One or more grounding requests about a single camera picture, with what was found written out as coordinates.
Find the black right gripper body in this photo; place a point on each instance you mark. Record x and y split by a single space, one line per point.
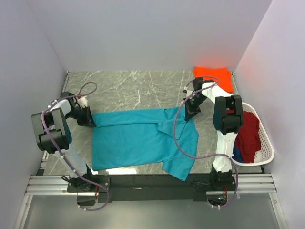
193 104

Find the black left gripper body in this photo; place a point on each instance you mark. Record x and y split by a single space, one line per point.
81 115

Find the teal polo shirt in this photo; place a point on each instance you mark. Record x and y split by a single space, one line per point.
138 137

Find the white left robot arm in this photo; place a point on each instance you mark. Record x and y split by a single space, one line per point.
53 135

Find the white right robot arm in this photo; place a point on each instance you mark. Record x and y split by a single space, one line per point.
227 120

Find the folded orange t shirt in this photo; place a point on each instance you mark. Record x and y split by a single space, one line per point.
222 74

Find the blue shirt in basket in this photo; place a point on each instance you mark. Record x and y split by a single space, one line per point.
237 152

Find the dark red shirt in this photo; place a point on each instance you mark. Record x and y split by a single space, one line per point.
248 136

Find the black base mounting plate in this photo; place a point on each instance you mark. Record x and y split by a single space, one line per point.
148 187

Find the white laundry basket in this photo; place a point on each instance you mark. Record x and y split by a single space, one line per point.
266 154

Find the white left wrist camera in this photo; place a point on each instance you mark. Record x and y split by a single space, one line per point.
81 101

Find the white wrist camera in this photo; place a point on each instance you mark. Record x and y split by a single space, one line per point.
81 101
187 91

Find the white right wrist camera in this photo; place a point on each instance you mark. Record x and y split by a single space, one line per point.
187 91

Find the aluminium frame rail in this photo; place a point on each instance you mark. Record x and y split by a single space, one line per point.
54 185

